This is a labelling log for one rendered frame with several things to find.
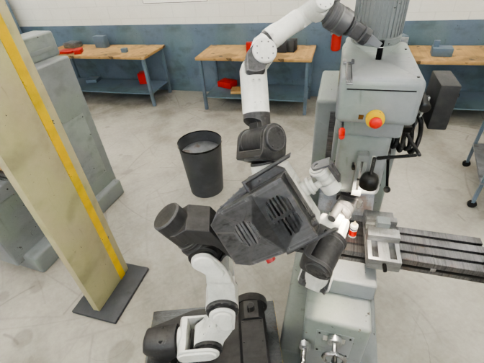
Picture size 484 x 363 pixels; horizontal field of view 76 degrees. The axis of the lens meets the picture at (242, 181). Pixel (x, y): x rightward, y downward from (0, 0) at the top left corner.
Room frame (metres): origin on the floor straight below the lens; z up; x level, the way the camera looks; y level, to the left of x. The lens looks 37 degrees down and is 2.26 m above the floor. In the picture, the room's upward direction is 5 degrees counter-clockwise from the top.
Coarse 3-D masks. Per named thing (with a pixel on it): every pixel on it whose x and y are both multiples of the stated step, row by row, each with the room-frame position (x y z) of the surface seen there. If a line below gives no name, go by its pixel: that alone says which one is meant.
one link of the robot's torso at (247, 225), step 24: (264, 168) 0.78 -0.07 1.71; (288, 168) 0.83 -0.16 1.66; (240, 192) 0.79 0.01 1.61; (264, 192) 0.68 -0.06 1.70; (288, 192) 0.66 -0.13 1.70; (312, 192) 0.78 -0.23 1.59; (216, 216) 0.71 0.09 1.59; (240, 216) 0.68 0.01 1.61; (264, 216) 0.65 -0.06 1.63; (288, 216) 0.63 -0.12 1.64; (312, 216) 0.66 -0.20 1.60; (240, 240) 0.65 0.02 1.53; (264, 240) 0.62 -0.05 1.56; (288, 240) 0.60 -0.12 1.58; (312, 240) 0.65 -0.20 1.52
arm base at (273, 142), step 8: (264, 128) 0.85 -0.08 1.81; (272, 128) 0.85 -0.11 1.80; (280, 128) 0.87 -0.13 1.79; (240, 136) 0.93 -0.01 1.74; (264, 136) 0.83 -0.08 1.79; (272, 136) 0.84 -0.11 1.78; (280, 136) 0.85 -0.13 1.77; (240, 144) 0.91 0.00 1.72; (264, 144) 0.82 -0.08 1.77; (272, 144) 0.82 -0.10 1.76; (280, 144) 0.84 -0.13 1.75; (240, 152) 0.88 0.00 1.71; (248, 152) 0.85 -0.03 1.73; (256, 152) 0.82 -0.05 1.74; (264, 152) 0.80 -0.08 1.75; (272, 152) 0.82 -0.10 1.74; (280, 152) 0.83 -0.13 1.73; (240, 160) 0.88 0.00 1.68; (248, 160) 0.84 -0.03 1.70; (256, 160) 0.83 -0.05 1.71; (264, 160) 0.83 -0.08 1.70; (272, 160) 0.83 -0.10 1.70
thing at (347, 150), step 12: (348, 144) 1.09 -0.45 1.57; (360, 144) 1.07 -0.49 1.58; (372, 144) 1.06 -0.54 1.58; (384, 144) 1.05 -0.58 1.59; (336, 156) 1.13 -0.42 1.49; (348, 156) 1.09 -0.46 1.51; (372, 156) 1.06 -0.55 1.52; (336, 168) 1.11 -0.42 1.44; (348, 168) 1.08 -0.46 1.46; (384, 168) 1.06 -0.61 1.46; (348, 180) 1.08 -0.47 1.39; (372, 192) 1.05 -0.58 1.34
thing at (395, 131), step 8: (336, 120) 1.11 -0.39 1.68; (336, 128) 1.08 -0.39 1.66; (352, 128) 1.05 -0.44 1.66; (360, 128) 1.05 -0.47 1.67; (368, 128) 1.04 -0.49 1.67; (384, 128) 1.02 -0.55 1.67; (392, 128) 1.01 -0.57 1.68; (400, 128) 1.00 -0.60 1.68; (376, 136) 1.03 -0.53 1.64; (384, 136) 1.02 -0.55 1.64; (392, 136) 1.01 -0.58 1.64
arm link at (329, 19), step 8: (312, 0) 1.14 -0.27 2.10; (320, 0) 1.12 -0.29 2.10; (328, 0) 1.12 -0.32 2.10; (336, 0) 1.18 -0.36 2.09; (304, 8) 1.20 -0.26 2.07; (312, 8) 1.14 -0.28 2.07; (320, 8) 1.11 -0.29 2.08; (328, 8) 1.11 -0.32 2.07; (336, 8) 1.14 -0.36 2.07; (312, 16) 1.16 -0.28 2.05; (320, 16) 1.14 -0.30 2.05; (328, 16) 1.14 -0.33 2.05; (336, 16) 1.13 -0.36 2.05; (328, 24) 1.14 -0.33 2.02
